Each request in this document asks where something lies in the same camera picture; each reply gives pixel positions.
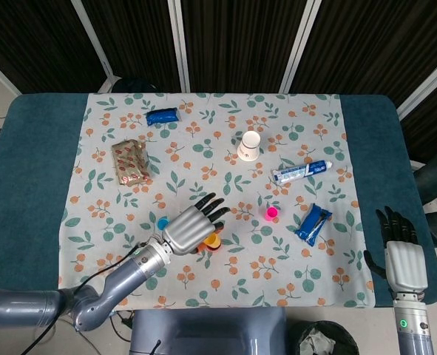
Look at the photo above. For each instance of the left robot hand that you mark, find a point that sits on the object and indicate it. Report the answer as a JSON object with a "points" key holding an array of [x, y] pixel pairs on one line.
{"points": [[186, 231]]}

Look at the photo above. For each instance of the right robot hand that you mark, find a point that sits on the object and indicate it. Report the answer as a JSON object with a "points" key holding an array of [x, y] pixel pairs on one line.
{"points": [[406, 266]]}

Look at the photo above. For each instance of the light blue plastic cup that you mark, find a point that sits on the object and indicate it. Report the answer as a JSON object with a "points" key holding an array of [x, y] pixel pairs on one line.
{"points": [[162, 223]]}

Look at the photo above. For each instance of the yellow plastic cup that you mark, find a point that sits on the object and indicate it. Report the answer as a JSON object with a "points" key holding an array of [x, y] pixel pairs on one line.
{"points": [[213, 241]]}

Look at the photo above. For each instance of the pink plastic cup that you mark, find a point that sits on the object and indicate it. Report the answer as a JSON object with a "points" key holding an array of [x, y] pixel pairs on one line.
{"points": [[271, 212]]}

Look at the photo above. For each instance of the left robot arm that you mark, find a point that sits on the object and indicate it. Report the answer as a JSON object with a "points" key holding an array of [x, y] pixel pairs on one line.
{"points": [[129, 273]]}

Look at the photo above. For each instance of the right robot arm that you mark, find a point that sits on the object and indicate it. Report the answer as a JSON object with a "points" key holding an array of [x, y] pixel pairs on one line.
{"points": [[414, 329]]}

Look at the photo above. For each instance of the floral print tablecloth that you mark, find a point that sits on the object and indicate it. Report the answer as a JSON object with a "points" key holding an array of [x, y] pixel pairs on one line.
{"points": [[210, 177]]}

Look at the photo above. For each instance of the gold red snack bag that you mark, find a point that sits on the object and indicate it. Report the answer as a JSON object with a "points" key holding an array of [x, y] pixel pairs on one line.
{"points": [[131, 162]]}

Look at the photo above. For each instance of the black lined trash bin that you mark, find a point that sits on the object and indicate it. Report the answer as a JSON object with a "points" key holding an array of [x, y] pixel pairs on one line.
{"points": [[336, 333]]}

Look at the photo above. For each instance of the grey-blue robot torso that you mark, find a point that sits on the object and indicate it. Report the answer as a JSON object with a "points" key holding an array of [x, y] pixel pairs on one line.
{"points": [[203, 333]]}

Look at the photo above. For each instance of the white paper cup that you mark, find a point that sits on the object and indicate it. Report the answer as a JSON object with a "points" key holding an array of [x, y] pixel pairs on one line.
{"points": [[248, 148]]}

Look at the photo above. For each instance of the blue black snack packet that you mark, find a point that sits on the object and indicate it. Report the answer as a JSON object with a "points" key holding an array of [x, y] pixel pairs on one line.
{"points": [[310, 225]]}

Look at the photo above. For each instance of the plain blue snack packet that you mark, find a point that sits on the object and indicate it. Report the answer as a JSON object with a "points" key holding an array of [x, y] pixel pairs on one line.
{"points": [[162, 116]]}

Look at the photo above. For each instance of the white blue toothpaste tube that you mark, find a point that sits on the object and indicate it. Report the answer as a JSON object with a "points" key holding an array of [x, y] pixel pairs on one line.
{"points": [[299, 172]]}

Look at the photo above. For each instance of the black bag behind table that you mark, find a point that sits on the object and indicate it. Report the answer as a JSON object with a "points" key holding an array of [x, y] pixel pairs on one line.
{"points": [[133, 86]]}

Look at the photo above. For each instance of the white screen frame post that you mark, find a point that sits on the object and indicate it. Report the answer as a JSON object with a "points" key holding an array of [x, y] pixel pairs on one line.
{"points": [[92, 37], [425, 85], [0, 72], [179, 44], [299, 44]]}

